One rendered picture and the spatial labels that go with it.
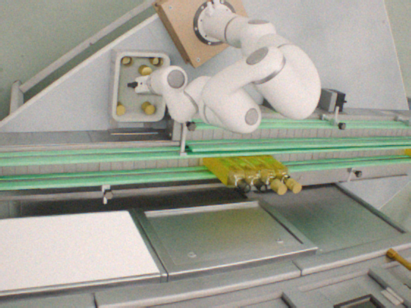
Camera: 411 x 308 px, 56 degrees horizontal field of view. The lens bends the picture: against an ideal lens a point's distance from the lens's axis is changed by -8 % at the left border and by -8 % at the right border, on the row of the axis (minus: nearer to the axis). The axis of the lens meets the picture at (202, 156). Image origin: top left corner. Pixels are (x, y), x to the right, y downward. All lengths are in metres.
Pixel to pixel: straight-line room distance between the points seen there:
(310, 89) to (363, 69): 1.07
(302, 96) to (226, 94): 0.15
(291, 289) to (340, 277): 0.18
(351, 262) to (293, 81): 0.65
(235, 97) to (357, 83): 1.14
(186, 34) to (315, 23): 0.59
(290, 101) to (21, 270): 0.73
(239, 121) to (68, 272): 0.54
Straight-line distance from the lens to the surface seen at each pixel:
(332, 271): 1.23
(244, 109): 0.87
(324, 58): 1.76
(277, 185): 1.28
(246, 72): 0.81
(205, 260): 1.11
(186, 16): 1.32
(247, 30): 1.10
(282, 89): 0.82
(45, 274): 1.03
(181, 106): 1.09
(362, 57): 1.91
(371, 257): 1.35
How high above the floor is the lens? 2.08
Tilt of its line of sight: 57 degrees down
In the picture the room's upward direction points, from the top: 134 degrees clockwise
